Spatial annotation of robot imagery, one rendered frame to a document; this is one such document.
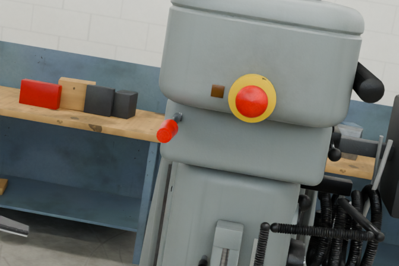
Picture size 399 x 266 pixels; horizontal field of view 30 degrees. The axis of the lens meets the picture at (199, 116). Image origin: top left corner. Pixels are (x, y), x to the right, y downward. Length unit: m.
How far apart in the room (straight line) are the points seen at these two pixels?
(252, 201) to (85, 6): 4.49
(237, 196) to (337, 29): 0.31
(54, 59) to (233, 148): 4.58
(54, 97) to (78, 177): 0.91
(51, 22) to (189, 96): 4.66
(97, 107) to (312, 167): 4.03
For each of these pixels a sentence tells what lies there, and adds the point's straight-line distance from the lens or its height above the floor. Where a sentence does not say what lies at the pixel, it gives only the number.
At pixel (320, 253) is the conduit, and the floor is 1.42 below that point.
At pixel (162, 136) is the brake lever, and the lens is 0.92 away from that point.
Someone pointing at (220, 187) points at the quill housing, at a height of 1.60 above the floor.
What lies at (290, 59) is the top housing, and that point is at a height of 1.82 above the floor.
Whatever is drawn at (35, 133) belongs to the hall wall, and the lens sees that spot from 5.73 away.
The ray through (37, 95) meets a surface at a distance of 5.07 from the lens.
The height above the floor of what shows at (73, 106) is 0.90.
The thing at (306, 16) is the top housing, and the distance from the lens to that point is 0.94.
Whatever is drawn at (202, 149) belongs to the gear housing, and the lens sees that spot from 1.07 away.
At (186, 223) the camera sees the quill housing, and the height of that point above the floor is 1.53.
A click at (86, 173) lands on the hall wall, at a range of 5.69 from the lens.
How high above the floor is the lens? 1.90
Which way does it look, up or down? 11 degrees down
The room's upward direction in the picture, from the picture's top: 9 degrees clockwise
